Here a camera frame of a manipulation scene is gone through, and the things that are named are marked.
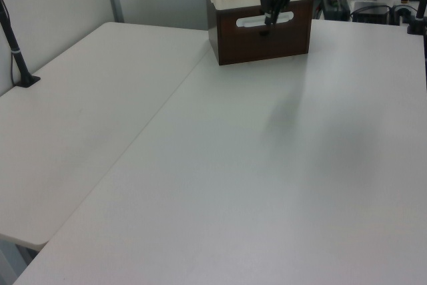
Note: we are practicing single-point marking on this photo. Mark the dark equipment box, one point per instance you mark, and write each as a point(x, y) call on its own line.
point(370, 13)

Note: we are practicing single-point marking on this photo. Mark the black camera stand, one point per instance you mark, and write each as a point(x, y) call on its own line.
point(20, 61)

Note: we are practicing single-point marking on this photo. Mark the black table clamp mount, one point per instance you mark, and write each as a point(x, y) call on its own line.
point(417, 21)

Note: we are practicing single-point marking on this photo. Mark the black electronic device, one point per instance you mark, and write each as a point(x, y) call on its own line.
point(335, 6)

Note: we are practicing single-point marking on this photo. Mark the dark brown drawer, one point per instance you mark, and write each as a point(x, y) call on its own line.
point(263, 43)

